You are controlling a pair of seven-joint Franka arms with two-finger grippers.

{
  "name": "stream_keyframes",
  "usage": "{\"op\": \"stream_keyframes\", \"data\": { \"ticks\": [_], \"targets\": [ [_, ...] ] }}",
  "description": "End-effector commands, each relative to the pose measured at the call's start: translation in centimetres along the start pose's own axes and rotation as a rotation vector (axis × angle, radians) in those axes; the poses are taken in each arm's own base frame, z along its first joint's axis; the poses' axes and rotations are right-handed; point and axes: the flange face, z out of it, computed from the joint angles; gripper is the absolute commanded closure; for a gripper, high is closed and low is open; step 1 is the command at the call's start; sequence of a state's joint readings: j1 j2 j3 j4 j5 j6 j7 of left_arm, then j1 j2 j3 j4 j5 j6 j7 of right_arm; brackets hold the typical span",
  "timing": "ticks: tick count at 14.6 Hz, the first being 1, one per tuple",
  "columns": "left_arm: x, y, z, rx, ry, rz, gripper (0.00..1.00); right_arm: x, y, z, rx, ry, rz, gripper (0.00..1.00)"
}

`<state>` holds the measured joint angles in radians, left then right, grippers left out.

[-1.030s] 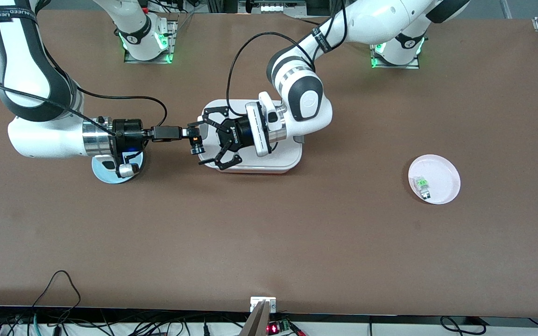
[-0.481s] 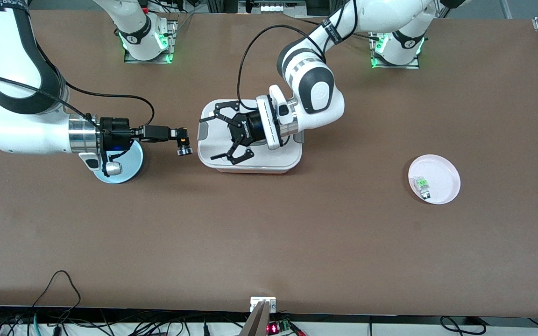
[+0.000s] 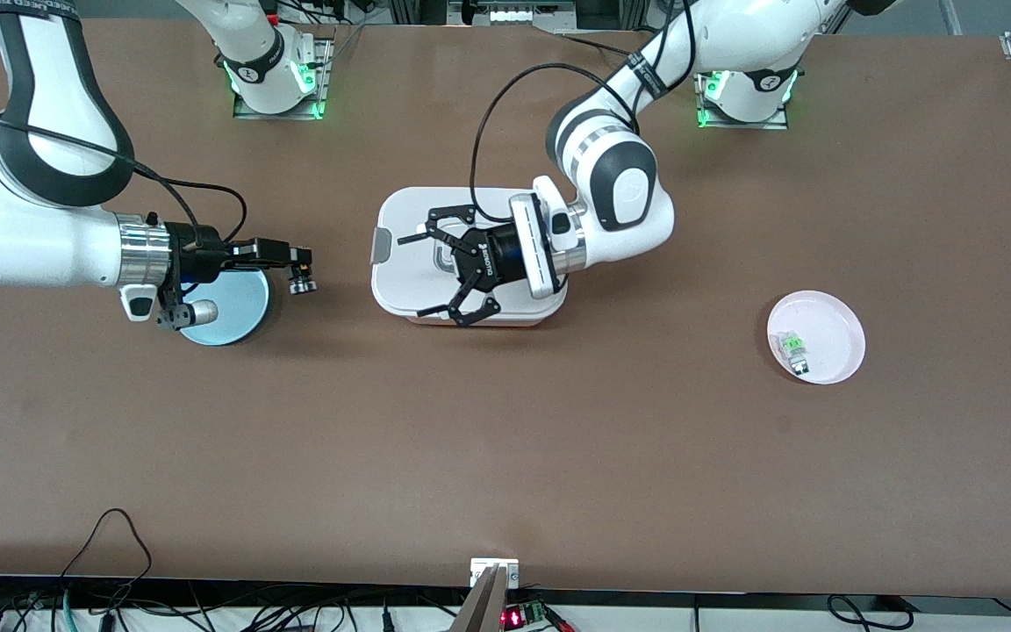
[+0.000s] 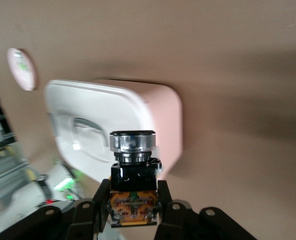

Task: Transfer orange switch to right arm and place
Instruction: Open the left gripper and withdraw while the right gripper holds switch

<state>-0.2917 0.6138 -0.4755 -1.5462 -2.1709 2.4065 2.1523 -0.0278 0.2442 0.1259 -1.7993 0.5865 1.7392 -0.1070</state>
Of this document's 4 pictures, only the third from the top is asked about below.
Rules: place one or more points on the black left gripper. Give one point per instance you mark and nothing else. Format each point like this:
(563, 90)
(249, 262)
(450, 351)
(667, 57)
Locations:
(490, 257)

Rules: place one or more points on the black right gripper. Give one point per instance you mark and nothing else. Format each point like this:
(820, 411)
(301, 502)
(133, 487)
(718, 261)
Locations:
(192, 255)

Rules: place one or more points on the orange and black push-button switch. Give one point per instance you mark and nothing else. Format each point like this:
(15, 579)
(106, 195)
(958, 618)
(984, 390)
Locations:
(302, 283)

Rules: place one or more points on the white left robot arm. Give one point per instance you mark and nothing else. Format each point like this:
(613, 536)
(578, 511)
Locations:
(620, 193)

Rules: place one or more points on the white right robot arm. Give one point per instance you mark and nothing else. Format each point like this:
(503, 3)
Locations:
(32, 237)

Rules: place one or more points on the white lidded storage box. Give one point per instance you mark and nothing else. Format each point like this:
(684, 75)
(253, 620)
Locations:
(409, 290)

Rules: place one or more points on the light blue round plate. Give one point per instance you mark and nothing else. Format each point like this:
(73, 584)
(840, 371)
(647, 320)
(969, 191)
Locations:
(238, 312)

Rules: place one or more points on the white power strip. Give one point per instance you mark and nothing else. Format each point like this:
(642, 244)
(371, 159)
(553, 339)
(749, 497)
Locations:
(527, 15)

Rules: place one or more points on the circuit board with red display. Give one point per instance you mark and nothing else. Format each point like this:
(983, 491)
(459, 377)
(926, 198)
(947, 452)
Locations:
(523, 616)

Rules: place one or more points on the white round plate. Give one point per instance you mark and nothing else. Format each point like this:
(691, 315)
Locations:
(835, 338)

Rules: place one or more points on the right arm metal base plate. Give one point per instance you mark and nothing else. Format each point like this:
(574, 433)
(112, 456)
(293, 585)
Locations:
(324, 79)

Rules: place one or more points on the white table edge bracket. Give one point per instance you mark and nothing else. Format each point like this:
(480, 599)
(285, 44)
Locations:
(481, 569)

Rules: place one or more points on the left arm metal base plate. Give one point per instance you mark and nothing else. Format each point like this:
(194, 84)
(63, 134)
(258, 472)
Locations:
(773, 125)

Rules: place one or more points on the grey camera mount bar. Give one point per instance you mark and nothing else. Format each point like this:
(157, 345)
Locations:
(483, 606)

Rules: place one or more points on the green and white push-button switch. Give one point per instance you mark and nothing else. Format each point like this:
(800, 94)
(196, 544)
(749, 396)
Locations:
(795, 351)

